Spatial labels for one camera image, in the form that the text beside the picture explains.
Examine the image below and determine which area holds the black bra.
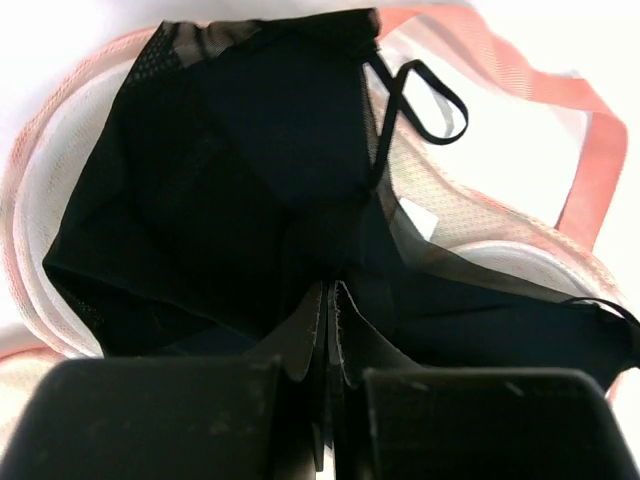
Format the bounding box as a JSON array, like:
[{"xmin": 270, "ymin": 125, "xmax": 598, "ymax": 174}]
[{"xmin": 43, "ymin": 9, "xmax": 639, "ymax": 388}]

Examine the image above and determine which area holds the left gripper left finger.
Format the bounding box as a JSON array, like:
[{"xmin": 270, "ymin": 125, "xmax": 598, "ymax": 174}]
[{"xmin": 1, "ymin": 284, "xmax": 325, "ymax": 479}]

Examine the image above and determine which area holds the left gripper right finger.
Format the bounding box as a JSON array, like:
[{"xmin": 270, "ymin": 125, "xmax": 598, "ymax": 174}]
[{"xmin": 327, "ymin": 283, "xmax": 639, "ymax": 479}]

